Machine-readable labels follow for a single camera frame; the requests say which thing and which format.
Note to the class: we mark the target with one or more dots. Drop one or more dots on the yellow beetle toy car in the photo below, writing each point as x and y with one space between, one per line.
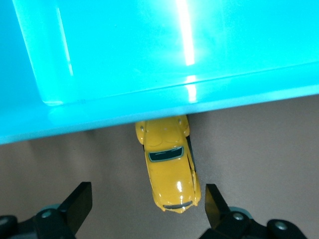
169 174

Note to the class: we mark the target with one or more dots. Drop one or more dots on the teal plastic bin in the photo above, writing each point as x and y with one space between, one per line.
149 62

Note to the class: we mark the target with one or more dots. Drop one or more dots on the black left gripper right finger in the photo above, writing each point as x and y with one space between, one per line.
216 211

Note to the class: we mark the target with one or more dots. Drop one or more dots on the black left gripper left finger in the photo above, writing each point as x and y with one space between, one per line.
74 211

